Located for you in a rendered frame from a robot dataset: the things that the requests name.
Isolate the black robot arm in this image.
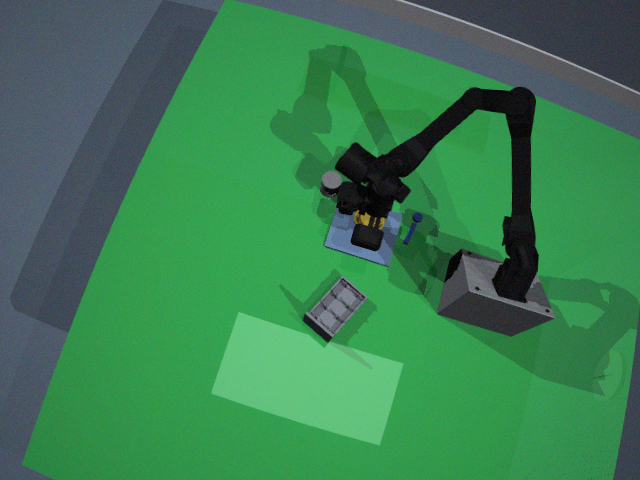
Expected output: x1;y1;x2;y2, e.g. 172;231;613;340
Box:
335;87;539;303

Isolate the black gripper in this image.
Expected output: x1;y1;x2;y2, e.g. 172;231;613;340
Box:
351;191;393;252

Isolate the golden yellow round plate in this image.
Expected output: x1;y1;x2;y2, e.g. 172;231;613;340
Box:
354;210;385;230

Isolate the grey cylinder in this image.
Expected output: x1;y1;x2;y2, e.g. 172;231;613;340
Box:
320;170;342;197

